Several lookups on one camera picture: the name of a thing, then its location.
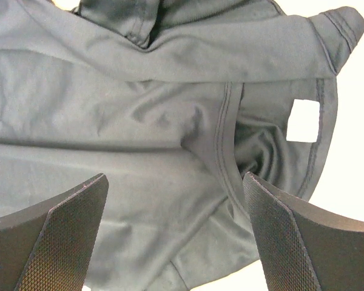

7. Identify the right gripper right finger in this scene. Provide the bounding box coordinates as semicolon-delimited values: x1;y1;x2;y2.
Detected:
243;173;364;290

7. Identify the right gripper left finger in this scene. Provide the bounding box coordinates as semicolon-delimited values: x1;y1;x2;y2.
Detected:
0;173;109;291

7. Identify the black t shirt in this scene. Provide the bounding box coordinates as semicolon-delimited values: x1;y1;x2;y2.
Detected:
0;1;364;290

